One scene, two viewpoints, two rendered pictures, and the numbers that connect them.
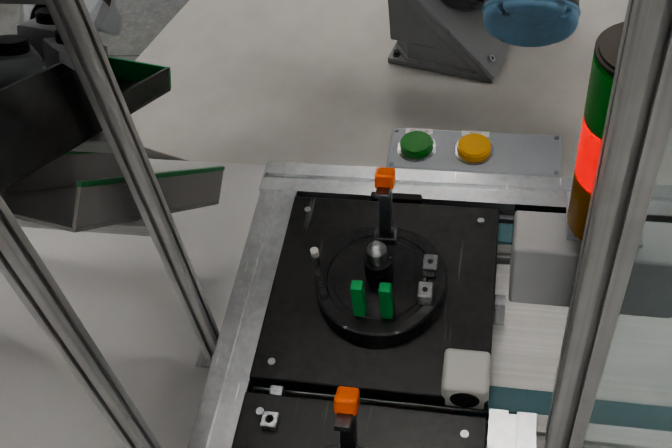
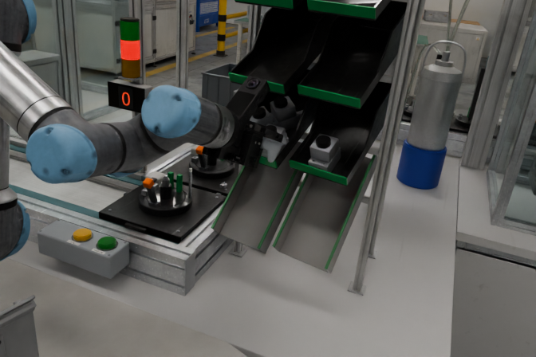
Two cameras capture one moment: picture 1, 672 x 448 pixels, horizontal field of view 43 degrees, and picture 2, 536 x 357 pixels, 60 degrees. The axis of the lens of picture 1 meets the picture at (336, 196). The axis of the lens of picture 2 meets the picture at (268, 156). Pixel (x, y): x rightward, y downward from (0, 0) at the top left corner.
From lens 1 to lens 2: 1.61 m
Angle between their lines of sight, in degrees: 107
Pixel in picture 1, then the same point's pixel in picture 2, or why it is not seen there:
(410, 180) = (123, 234)
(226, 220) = (215, 300)
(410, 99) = (59, 339)
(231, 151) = (198, 340)
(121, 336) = (279, 267)
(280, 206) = (189, 241)
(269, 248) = (202, 229)
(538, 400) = (136, 182)
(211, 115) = not seen: outside the picture
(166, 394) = not seen: hidden behind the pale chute
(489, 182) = (89, 225)
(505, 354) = not seen: hidden behind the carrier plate
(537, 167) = (63, 224)
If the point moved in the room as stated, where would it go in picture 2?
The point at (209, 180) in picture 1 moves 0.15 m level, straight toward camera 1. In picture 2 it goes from (220, 216) to (218, 186)
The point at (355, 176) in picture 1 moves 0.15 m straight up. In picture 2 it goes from (146, 242) to (145, 184)
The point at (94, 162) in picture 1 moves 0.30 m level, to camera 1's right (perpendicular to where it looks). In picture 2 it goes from (273, 221) to (141, 204)
